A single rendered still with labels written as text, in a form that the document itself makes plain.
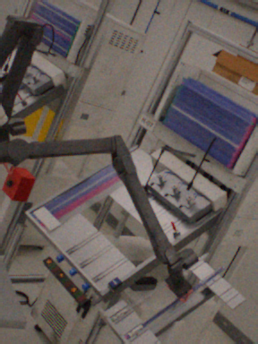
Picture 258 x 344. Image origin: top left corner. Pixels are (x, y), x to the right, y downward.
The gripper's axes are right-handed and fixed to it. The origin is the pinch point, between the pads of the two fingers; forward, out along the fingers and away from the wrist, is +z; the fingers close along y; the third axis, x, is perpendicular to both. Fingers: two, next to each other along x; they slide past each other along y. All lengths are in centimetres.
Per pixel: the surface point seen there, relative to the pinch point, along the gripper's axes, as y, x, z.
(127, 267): 34.5, 5.8, 7.3
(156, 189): 61, -30, 0
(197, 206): 38, -38, 1
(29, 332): 91, 54, 76
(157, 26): 289, -179, 49
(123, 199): 72, -16, 6
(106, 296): 28.2, 21.5, 8.7
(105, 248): 51, 8, 6
